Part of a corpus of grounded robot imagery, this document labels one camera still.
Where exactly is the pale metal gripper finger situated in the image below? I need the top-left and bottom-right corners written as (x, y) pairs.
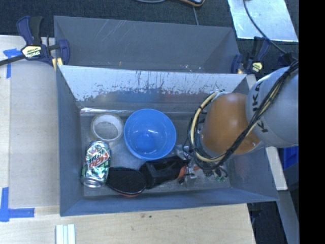
top-left (175, 146), bottom-right (190, 160)
top-left (183, 172), bottom-right (198, 186)

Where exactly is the black and orange tool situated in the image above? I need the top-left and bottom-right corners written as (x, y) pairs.
top-left (139, 156), bottom-right (202, 190)

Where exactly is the blue plastic bowl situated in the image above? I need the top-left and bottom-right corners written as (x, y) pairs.
top-left (123, 108), bottom-right (177, 161)

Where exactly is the green soda can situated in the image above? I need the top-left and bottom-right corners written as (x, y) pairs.
top-left (79, 140), bottom-right (113, 189)

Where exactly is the clear tape roll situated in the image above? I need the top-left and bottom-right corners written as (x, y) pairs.
top-left (89, 112), bottom-right (125, 147)

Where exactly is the grey metal bin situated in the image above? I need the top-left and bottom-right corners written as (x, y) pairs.
top-left (53, 15), bottom-right (280, 217)

